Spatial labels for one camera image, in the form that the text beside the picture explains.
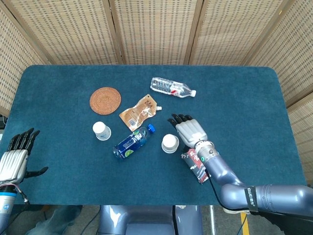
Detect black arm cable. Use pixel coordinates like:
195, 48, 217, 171
13, 185, 31, 205
206, 168, 250, 212

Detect blue plastic drink bottle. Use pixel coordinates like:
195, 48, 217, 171
112, 123, 157, 160

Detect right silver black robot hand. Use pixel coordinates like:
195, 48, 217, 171
167, 113, 208, 149

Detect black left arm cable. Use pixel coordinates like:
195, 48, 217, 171
13, 185, 31, 205

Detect yellow floor tape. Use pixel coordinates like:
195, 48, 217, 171
241, 212, 250, 235

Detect white sneaker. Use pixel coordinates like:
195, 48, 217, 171
222, 207, 250, 215

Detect black torso cable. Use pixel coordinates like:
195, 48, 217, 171
172, 205, 177, 235

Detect blue felt table cover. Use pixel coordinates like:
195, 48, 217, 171
0, 65, 308, 206

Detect grey robot torso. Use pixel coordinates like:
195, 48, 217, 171
97, 205, 203, 235

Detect round woven rattan coaster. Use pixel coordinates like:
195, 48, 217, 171
89, 87, 122, 115

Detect black floor cable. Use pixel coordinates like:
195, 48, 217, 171
82, 205, 101, 235

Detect brown spouted drink pouch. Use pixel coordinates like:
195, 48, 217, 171
119, 94, 163, 132

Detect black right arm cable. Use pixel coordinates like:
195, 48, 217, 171
206, 168, 250, 212

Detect white metal table leg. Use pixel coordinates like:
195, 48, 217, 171
209, 205, 216, 235

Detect black printed arm strap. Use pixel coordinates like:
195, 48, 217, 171
244, 186, 259, 215

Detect woven bamboo screen panel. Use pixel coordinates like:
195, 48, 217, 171
109, 0, 203, 66
286, 94, 313, 187
244, 0, 313, 106
4, 0, 123, 66
0, 7, 51, 117
188, 0, 294, 66

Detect black trousers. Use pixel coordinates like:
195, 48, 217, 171
256, 210, 313, 235

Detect clear plastic water bottle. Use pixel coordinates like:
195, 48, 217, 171
150, 77, 197, 98

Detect black red card box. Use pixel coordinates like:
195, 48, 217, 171
180, 148, 211, 185

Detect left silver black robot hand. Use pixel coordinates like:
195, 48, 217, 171
0, 127, 49, 186

